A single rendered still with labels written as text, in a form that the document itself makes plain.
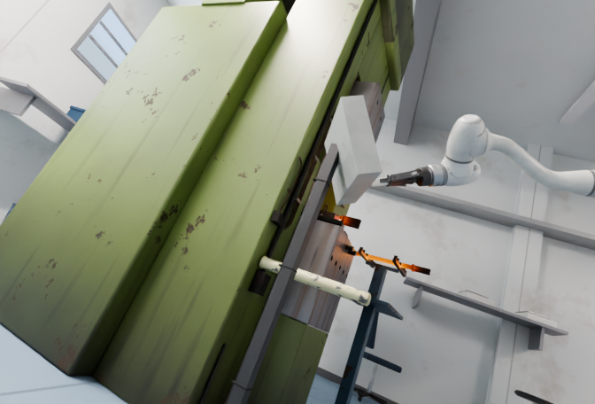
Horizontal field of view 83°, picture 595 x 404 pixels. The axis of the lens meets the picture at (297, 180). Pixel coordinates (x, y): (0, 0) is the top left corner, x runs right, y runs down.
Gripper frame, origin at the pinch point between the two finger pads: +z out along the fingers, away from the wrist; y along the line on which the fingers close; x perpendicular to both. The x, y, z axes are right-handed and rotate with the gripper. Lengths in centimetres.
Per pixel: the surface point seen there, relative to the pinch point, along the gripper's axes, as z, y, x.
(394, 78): -65, 84, 106
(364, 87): -19, 34, 67
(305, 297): 31, 32, -38
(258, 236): 49, 13, -13
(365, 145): 12.3, -26.9, 3.9
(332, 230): 14.8, 31.1, -10.9
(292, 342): 40, 31, -54
